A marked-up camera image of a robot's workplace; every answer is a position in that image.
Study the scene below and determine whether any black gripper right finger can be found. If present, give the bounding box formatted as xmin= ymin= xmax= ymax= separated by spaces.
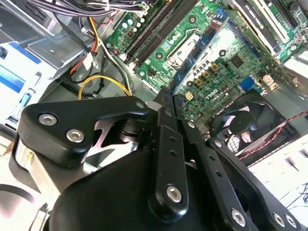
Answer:
xmin=174 ymin=94 xmax=303 ymax=231

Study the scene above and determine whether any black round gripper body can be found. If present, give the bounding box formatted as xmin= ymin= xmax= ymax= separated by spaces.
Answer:
xmin=48 ymin=143 xmax=232 ymax=231

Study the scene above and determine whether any blue RAM stick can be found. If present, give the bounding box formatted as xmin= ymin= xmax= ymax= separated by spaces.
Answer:
xmin=169 ymin=15 xmax=231 ymax=96

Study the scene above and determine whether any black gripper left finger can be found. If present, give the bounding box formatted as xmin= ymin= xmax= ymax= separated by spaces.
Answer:
xmin=17 ymin=86 xmax=190 ymax=218

